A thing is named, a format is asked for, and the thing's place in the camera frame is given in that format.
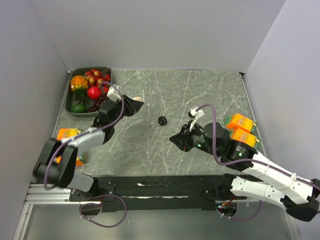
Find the orange juice box upper left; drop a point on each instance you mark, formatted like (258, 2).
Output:
(65, 133)

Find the orange juice box lower left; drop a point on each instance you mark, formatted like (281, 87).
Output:
(80, 160)

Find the dark grey fruit tray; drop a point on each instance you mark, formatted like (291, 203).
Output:
(80, 96)

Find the red apple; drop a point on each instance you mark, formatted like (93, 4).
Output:
(94, 93)

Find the red cherry bunch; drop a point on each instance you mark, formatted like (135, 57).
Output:
(96, 77)

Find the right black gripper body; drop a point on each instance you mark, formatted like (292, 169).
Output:
(194, 138)

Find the green avocado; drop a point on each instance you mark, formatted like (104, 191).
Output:
(78, 108)

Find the orange juice box upper right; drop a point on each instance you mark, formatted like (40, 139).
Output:
(239, 121)

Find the dark grape bunch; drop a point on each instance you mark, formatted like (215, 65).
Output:
(97, 103)

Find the beige earbud charging case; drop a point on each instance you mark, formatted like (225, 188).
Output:
(137, 99)

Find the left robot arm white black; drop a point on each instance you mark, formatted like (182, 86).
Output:
(56, 163)

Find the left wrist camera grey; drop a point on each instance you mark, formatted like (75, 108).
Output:
(113, 93)

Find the left aluminium frame rail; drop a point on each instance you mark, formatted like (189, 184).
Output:
(38, 195)

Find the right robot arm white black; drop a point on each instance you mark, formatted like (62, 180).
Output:
(278, 186)

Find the orange juice box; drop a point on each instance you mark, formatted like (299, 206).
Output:
(65, 133)
(239, 121)
(80, 160)
(245, 137)

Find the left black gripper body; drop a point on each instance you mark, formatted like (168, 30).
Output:
(127, 111)

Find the orange juice box lower right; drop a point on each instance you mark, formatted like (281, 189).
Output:
(245, 137)

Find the black earbud charging case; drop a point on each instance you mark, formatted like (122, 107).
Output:
(162, 120)

